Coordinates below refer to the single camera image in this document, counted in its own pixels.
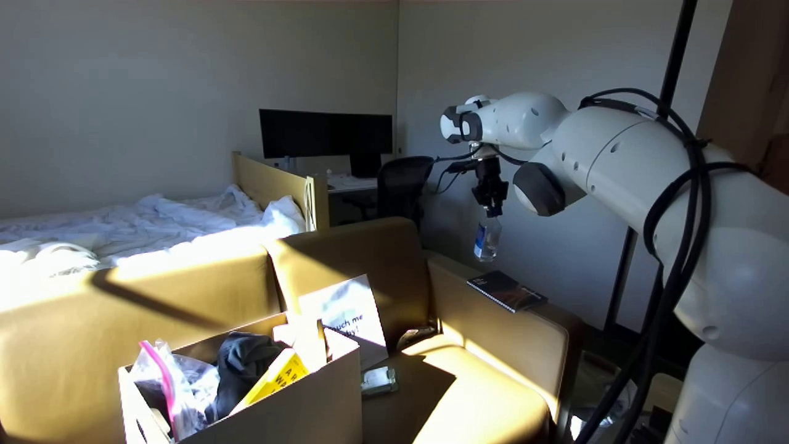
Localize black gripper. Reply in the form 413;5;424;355
470;153;509;222

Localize dark spiral notebook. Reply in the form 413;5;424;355
466;269;549;316

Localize black office chair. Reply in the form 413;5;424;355
375;153;436;227

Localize white desk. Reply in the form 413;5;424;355
326;171;381;196

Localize white printed paper sheet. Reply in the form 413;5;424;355
312;273;392;347

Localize black computer monitor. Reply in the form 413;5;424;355
259;105;397;179

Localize small green card package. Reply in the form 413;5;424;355
359;363;399;400

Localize wooden bed footboard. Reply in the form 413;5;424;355
228;151;332;234

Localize grey shiny plastic bag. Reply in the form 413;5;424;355
568;355;653;444

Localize black stand pole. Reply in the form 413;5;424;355
602;0;702;332

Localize yellow paperback book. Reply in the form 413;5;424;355
228;347;312;414

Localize dark navy garment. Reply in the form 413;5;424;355
212;329;285;418

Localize brown wooden panel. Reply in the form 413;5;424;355
698;0;789;196

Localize clear plastic bag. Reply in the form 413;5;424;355
128;338;226;439

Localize pink plastic packet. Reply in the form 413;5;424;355
136;338;179;432

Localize bed with white bedding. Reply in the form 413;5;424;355
0;185;308;282

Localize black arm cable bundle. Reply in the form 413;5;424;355
571;83;748;444

